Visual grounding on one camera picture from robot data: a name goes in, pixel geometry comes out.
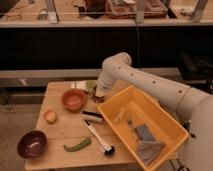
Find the dark grape bunch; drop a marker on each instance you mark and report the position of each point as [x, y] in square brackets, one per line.
[97, 99]

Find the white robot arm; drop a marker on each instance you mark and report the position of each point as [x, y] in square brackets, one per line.
[189, 102]

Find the yellow plastic tray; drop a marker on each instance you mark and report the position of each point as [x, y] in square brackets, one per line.
[142, 109]

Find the red brown tray on shelf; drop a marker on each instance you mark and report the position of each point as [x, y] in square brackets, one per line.
[128, 8]

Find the green leafy vegetable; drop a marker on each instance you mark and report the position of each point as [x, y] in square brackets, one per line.
[91, 86]

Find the yellow corn piece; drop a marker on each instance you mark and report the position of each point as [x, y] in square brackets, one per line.
[120, 114]

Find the striped black white block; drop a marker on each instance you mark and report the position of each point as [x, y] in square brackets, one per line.
[91, 116]

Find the orange ceramic bowl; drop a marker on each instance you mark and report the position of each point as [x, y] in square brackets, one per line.
[74, 99]

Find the silver fork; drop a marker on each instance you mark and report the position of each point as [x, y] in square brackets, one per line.
[131, 126]

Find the blue sponge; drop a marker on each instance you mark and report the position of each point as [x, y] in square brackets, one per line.
[144, 133]

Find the green chili pepper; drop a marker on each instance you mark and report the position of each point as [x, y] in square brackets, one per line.
[84, 143]

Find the grey folded cloth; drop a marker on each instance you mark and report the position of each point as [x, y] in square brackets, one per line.
[148, 151]

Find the dark purple bowl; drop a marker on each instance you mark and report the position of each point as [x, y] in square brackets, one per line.
[32, 144]

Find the white handled dish brush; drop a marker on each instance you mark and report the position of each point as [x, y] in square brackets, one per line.
[108, 150]

